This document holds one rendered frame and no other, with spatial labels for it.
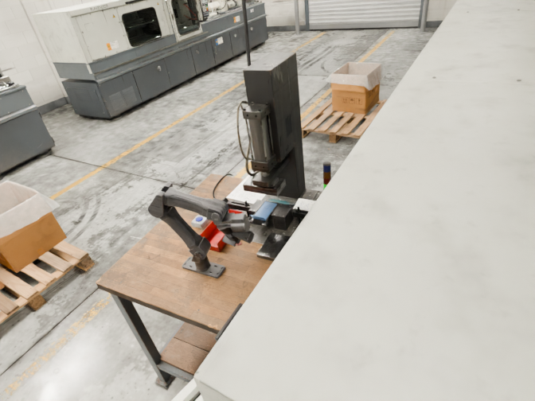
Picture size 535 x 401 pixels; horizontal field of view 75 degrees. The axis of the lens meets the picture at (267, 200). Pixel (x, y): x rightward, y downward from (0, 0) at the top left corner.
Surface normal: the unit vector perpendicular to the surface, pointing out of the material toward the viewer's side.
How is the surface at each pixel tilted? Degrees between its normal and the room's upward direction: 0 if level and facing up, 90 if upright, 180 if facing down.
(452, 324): 0
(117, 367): 0
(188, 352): 0
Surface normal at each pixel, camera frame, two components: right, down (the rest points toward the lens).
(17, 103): 0.87, 0.20
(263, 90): -0.43, 0.56
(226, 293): -0.12, -0.81
